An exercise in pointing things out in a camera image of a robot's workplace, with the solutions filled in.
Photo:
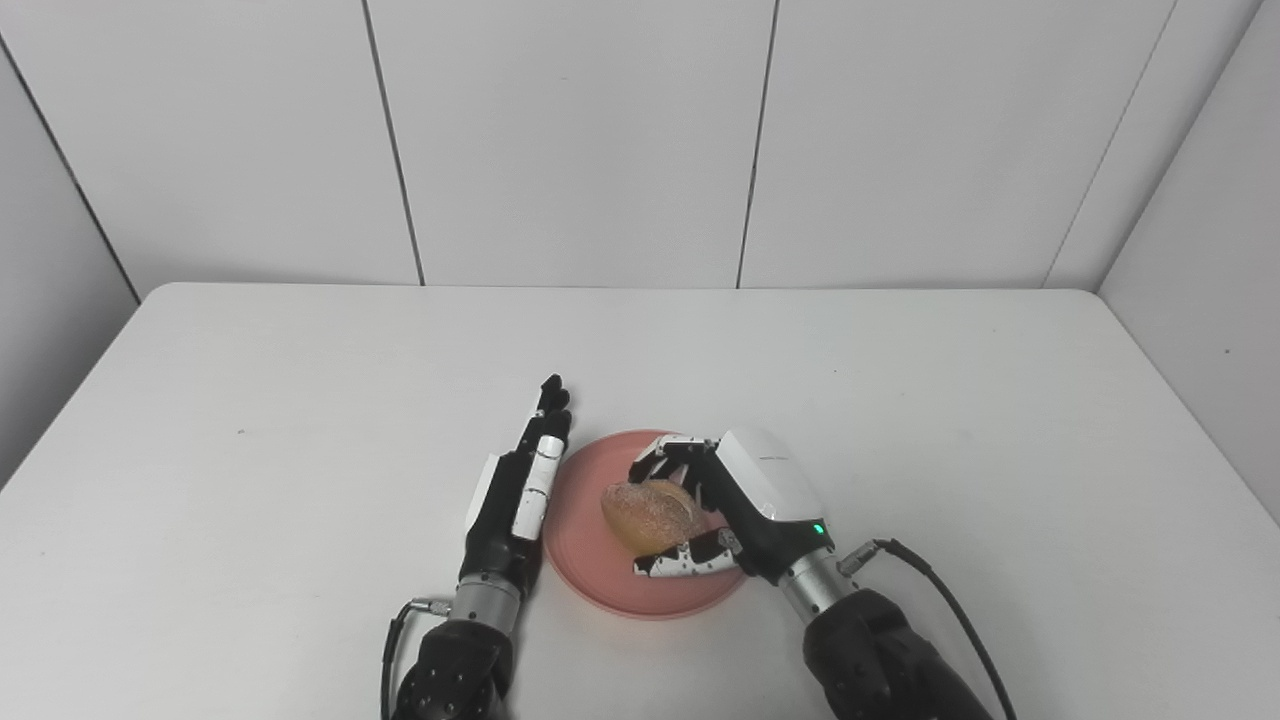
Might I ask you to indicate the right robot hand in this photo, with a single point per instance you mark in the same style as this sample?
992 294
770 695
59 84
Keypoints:
750 500

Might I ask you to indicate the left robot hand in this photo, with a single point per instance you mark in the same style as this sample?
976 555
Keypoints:
510 510

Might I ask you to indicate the pink plate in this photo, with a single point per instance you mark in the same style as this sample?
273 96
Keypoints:
590 560

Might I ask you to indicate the bread roll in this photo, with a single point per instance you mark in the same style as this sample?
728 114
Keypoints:
652 514

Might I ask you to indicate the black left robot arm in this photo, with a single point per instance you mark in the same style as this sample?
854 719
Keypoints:
460 655

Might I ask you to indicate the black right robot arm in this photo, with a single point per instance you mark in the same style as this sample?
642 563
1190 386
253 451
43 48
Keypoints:
880 650

